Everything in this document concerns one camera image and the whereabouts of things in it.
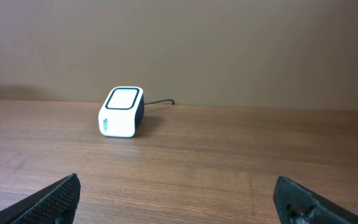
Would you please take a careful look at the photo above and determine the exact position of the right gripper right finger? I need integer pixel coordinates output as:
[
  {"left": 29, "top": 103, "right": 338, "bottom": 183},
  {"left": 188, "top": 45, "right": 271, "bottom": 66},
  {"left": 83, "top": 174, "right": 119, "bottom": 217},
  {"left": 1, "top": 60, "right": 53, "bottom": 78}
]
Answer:
[{"left": 273, "top": 176, "right": 358, "bottom": 224}]

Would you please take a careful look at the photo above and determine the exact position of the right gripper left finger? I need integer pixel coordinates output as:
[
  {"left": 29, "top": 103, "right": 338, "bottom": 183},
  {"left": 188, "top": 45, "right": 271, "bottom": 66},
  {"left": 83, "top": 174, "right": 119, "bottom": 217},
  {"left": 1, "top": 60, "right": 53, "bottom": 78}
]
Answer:
[{"left": 0, "top": 173, "right": 81, "bottom": 224}]

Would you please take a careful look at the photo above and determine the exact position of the black scanner cable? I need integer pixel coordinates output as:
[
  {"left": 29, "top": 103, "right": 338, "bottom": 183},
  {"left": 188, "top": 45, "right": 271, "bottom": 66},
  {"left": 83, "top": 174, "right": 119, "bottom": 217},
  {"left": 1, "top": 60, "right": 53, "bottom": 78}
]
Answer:
[{"left": 144, "top": 98, "right": 175, "bottom": 106}]

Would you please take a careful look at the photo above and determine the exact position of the white barcode scanner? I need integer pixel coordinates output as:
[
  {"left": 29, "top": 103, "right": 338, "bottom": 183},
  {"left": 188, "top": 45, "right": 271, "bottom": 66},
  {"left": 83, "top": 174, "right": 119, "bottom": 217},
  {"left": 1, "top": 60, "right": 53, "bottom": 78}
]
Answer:
[{"left": 98, "top": 86, "right": 145, "bottom": 138}]

